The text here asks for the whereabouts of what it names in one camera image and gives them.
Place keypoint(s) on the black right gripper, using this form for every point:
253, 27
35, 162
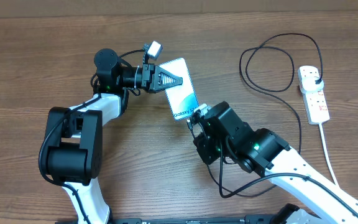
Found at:
205, 149

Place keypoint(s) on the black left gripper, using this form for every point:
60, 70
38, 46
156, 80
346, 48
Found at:
151, 78

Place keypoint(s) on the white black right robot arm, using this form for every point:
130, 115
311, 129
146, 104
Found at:
224, 135

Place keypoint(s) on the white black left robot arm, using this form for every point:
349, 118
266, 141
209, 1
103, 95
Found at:
71, 153

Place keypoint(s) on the white USB charger plug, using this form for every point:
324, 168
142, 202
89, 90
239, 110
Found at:
310, 85

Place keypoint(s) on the white power strip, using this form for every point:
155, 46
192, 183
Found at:
315, 103

